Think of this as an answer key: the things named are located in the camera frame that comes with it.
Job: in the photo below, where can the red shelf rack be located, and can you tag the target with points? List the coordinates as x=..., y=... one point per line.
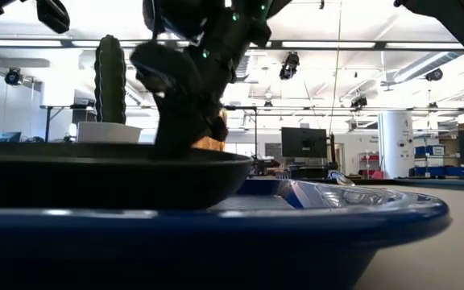
x=371, y=165

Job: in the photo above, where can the silver metal spoon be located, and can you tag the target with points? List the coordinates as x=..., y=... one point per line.
x=341, y=179

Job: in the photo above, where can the blue plastic tray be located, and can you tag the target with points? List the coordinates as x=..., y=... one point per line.
x=216, y=249

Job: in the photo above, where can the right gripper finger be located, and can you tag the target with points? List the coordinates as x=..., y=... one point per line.
x=181, y=129
x=219, y=129

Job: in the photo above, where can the black metal stand frame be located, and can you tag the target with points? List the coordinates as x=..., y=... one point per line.
x=255, y=129

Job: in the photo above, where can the tall green cactus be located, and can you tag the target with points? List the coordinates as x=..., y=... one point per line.
x=110, y=80

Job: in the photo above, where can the white round pillar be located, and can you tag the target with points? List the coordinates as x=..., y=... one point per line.
x=396, y=145

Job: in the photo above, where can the black-legged background table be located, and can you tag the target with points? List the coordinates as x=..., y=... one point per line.
x=47, y=121

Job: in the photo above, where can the dark round plate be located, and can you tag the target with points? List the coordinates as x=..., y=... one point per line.
x=95, y=181

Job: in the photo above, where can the open laptop screen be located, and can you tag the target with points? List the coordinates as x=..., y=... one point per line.
x=6, y=137

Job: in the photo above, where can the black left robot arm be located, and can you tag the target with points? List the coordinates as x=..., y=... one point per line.
x=52, y=16

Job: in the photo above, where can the amber faceted plastic cup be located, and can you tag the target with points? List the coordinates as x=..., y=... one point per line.
x=210, y=145

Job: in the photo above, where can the blue labelled storage bin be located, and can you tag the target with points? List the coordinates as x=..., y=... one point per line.
x=429, y=150

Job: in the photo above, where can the black ceiling-mounted camera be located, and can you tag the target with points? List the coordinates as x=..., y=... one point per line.
x=289, y=66
x=434, y=75
x=359, y=102
x=13, y=76

